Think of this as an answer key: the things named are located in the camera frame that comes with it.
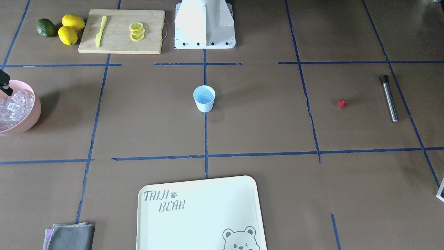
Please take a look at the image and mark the red strawberry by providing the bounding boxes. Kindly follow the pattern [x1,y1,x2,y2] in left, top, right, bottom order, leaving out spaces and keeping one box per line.
[336,100,346,109]

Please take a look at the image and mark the pile of clear ice cubes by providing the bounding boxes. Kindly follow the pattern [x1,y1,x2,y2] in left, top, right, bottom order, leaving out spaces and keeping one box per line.
[0,89,35,131]

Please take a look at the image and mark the light blue plastic cup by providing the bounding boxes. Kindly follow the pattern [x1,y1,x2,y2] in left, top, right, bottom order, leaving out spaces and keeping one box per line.
[193,85,216,113]

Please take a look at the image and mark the pink bowl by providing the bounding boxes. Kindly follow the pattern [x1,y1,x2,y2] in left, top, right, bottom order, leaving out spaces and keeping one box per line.
[0,80,41,136]

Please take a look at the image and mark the green lime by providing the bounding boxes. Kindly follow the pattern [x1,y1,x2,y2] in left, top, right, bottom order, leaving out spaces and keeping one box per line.
[36,18,57,38]

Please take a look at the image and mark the yellow lemon near board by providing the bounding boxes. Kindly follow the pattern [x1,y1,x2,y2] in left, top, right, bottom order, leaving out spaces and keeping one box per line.
[58,26,78,46]

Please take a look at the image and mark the yellow lemon far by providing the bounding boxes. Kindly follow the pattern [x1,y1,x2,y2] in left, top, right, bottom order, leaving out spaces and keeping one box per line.
[62,14,86,31]

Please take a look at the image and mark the yellow plastic knife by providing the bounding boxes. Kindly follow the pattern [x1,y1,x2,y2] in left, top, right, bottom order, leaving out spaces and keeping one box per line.
[95,16,108,48]

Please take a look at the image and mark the bamboo cutting board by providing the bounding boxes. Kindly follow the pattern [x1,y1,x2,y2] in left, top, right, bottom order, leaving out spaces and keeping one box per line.
[78,9,165,55]

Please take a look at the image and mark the lemon slices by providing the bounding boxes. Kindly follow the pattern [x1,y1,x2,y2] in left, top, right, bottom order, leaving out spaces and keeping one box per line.
[129,22,145,42]

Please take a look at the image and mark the grey folded cloth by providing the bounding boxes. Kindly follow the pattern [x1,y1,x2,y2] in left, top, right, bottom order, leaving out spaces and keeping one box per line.
[42,223,95,250]

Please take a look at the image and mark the cream bear tray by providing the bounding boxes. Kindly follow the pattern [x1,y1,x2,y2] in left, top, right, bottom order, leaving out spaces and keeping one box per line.
[135,175,267,250]

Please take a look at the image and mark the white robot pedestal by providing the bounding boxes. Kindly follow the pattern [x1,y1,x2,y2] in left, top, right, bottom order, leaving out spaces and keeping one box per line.
[173,0,236,50]

